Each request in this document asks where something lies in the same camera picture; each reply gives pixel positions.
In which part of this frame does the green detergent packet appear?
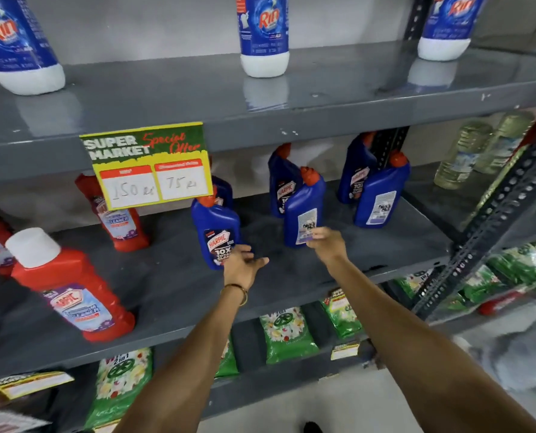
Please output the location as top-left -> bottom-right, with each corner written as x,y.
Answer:
85,347 -> 154,431
259,307 -> 320,365
214,335 -> 240,379
320,288 -> 364,340

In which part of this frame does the person's left forearm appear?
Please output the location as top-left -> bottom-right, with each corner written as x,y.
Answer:
113,285 -> 249,433

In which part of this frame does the yellow shelf price tag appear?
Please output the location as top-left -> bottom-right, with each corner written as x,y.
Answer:
0,370 -> 76,401
330,340 -> 361,361

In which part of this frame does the green yellow offer sign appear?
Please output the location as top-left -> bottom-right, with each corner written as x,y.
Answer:
79,122 -> 214,211

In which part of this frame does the clear oil bottle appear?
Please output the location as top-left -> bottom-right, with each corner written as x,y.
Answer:
433,120 -> 494,191
473,111 -> 535,176

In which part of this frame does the white bottle with blue label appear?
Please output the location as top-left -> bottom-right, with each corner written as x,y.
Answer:
0,0 -> 66,96
236,0 -> 290,79
417,0 -> 488,62

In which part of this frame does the person's right hand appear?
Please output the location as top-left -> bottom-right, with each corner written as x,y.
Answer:
306,227 -> 349,267

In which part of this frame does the red white-capped cleaner bottle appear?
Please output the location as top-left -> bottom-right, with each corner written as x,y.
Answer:
5,227 -> 137,343

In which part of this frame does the pile of green packets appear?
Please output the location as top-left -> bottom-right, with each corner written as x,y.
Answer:
393,241 -> 536,312

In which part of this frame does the person's right forearm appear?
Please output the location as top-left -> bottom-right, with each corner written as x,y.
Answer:
326,254 -> 536,433

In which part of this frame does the dark slotted angle rack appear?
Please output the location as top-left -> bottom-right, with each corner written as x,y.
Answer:
403,103 -> 536,339

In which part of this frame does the blue red-capped cleaner bottle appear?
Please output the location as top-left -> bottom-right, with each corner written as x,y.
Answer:
283,167 -> 327,248
191,187 -> 242,271

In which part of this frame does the row of blue bottles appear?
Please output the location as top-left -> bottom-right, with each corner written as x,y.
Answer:
211,132 -> 411,229

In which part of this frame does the white red paper sign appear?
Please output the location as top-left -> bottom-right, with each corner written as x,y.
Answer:
0,405 -> 53,433

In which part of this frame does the red plastic item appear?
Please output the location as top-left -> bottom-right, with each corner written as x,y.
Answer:
477,290 -> 522,317

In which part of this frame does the person's left hand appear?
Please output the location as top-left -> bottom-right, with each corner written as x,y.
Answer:
223,244 -> 270,291

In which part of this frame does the thin gold bracelet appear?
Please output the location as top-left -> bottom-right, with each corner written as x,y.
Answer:
221,283 -> 249,307

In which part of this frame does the grey metal shelf rack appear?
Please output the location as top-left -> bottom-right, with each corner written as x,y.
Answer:
0,0 -> 536,433

